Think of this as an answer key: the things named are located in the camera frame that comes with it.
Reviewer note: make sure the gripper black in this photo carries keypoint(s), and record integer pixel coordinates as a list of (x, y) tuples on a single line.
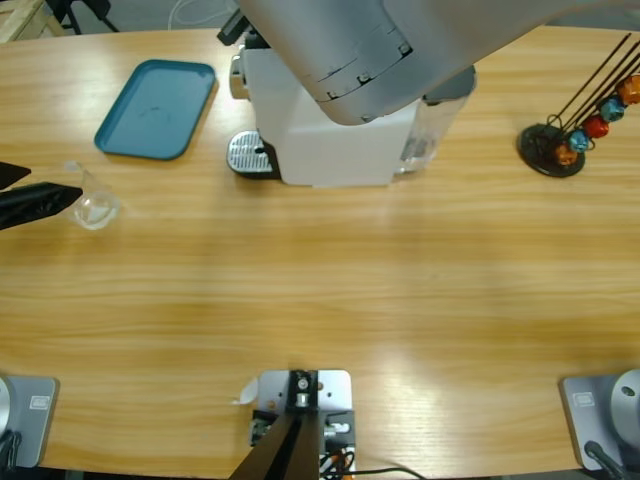
[(232, 29)]

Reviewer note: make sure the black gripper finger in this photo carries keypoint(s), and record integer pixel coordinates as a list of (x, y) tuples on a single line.
[(9, 175), (35, 202)]

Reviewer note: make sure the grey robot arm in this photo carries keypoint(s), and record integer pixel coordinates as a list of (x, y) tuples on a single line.
[(375, 50)]

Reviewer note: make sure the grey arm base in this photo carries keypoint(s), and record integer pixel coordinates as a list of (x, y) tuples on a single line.
[(585, 415), (35, 415)]

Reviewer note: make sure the white capsule coffee machine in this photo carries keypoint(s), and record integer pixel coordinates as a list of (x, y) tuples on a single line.
[(340, 155)]

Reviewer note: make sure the orange coffee capsule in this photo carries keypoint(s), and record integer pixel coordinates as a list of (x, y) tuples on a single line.
[(631, 89), (566, 156)]

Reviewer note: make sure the blue coffee capsule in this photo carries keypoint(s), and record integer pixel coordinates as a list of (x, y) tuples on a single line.
[(580, 141)]

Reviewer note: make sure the red coffee capsule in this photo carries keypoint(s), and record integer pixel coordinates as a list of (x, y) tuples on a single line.
[(596, 127)]

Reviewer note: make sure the teal coffee capsule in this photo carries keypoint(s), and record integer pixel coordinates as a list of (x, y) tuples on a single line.
[(614, 109)]

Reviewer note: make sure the clear glass cup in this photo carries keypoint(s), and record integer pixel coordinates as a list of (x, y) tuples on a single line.
[(97, 210)]

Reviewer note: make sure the teal plastic tray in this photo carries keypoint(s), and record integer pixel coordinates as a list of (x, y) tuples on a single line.
[(155, 110)]

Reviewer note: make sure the black stand legs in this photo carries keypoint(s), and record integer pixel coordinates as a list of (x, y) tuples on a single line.
[(95, 6)]

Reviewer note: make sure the wooden crate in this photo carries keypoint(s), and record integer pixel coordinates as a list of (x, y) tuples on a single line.
[(20, 20)]

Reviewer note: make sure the clear water tank dark lid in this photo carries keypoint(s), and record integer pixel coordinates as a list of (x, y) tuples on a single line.
[(430, 135)]

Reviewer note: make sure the white tape tab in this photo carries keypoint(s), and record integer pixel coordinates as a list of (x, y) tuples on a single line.
[(247, 392)]

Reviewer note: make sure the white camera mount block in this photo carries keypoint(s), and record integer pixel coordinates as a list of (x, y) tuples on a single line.
[(332, 387)]

